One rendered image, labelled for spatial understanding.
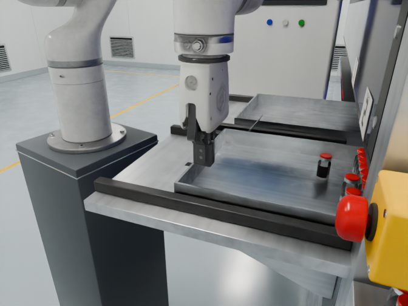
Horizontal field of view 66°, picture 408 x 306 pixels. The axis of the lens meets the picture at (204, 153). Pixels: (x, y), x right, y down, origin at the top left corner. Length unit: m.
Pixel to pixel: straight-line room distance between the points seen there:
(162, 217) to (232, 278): 1.15
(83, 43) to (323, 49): 0.90
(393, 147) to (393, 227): 0.10
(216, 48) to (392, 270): 0.31
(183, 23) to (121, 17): 6.73
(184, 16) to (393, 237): 0.33
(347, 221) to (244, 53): 1.15
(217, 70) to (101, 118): 0.41
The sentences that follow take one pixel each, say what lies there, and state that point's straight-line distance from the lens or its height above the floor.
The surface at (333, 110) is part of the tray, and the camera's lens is 1.01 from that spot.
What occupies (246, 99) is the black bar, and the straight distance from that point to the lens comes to 1.04.
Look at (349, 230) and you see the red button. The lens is 0.29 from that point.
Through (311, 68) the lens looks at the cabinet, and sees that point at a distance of 1.34.
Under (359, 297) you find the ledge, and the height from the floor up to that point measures 0.88.
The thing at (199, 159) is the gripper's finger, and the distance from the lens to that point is 0.51.
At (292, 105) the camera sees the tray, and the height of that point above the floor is 0.89.
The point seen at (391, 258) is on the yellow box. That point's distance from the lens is 0.29.
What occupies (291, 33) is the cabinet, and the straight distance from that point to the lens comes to 1.34.
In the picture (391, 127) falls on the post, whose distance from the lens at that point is 0.34.
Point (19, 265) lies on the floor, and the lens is 1.89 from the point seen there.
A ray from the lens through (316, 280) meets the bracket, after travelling 0.58.
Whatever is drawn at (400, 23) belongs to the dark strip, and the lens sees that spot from 0.41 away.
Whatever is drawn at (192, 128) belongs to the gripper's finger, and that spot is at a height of 1.01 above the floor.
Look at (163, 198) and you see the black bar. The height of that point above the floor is 0.90.
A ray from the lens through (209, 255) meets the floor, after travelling 1.70.
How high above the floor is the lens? 1.16
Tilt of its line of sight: 25 degrees down
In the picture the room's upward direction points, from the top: straight up
